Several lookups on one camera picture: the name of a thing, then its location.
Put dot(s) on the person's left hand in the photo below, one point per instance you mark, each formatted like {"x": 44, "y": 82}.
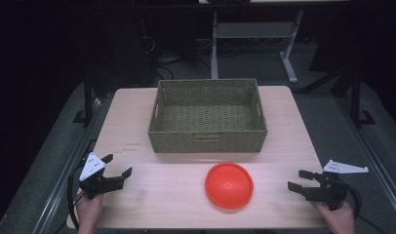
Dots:
{"x": 88, "y": 213}

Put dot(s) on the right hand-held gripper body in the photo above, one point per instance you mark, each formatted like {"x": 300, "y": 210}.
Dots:
{"x": 332, "y": 187}

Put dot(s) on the grey metal table frame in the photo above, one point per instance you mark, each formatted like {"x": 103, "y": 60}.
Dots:
{"x": 251, "y": 42}

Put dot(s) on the aluminium rail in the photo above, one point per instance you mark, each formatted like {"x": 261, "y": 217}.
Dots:
{"x": 64, "y": 175}
{"x": 371, "y": 152}

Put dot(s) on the woven green basket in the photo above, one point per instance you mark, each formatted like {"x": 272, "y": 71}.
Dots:
{"x": 207, "y": 117}

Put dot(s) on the red round plate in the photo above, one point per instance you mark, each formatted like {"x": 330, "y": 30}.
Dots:
{"x": 229, "y": 185}

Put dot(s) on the black metal stand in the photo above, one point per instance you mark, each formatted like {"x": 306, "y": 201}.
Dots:
{"x": 357, "y": 100}
{"x": 86, "y": 100}

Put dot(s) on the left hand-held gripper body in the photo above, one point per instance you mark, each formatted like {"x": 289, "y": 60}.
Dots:
{"x": 96, "y": 180}

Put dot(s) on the person's right hand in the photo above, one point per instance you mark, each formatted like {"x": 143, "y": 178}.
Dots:
{"x": 336, "y": 218}

